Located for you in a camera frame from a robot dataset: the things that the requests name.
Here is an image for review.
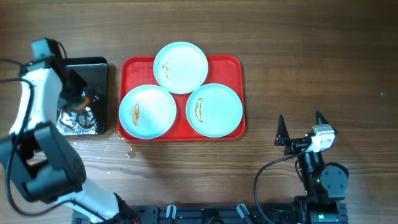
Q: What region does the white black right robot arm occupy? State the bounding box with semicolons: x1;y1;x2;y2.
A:
274;111;349;224

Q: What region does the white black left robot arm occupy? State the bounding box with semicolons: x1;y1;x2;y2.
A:
1;57;142;223

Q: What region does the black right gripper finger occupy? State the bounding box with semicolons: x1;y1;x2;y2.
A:
315;110;328;125
275;114;290;140

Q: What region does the black mounting rail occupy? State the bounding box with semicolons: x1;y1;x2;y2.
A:
72;202;348;224

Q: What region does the green orange sponge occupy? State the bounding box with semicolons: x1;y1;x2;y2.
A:
71;96;91;111

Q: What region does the black water tray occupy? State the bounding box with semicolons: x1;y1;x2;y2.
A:
57;57;108;136

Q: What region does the red plastic tray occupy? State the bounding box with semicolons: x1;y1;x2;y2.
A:
119;55;244;141

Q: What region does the white plate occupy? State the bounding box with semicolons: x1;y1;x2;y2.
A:
185;83;243;138
119;85;177;139
153;42;209;95

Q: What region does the white plate top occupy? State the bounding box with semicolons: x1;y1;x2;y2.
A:
153;42;209;95

